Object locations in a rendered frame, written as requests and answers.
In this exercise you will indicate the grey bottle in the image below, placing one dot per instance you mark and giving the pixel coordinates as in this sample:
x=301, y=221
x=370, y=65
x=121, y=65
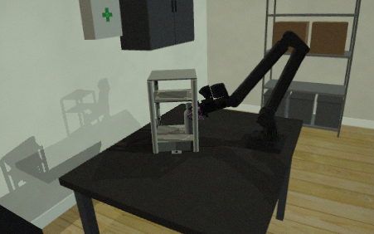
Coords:
x=188, y=122

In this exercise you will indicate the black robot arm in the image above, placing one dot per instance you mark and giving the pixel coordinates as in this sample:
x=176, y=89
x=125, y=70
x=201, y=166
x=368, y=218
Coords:
x=268, y=136

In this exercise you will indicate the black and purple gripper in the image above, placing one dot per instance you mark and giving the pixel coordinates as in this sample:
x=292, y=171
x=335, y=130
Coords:
x=202, y=110

